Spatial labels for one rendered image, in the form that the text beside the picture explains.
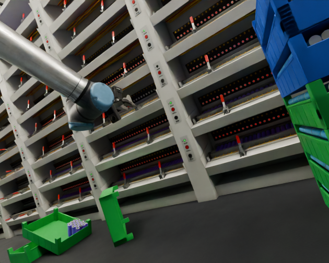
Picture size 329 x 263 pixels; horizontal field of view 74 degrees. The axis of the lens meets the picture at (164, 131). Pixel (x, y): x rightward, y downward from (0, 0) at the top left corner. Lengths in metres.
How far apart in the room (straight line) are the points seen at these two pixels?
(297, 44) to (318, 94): 0.09
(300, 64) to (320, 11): 0.08
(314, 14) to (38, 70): 0.66
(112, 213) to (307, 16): 0.85
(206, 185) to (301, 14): 0.79
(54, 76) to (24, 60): 0.08
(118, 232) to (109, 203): 0.12
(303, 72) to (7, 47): 0.69
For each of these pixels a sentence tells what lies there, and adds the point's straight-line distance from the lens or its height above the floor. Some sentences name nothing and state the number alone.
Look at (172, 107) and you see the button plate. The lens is 1.05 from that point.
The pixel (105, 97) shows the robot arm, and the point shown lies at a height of 0.52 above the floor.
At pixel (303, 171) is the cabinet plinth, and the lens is 1.02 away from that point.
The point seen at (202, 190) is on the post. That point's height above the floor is 0.05.
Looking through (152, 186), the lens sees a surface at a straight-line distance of 1.20.
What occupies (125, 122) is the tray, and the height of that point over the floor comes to 0.51.
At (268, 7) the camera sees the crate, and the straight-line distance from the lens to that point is 0.50.
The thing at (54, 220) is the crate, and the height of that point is 0.12.
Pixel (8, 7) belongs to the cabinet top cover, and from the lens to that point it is 2.26.
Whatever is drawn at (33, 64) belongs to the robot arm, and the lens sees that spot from 0.74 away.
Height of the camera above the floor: 0.30
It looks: 4 degrees up
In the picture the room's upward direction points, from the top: 20 degrees counter-clockwise
